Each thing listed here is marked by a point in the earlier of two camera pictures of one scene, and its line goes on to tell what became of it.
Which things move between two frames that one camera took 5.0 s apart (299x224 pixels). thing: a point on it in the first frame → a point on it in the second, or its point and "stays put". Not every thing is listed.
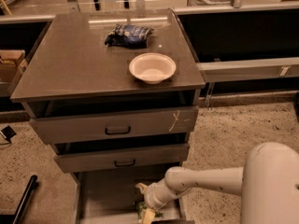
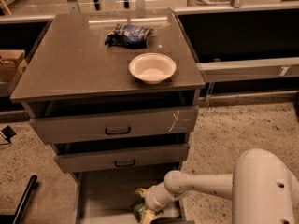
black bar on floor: [18, 217] stays put
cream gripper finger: [143, 188] → [142, 191]
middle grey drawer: [121, 158] stays put
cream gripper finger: [149, 216] stays put
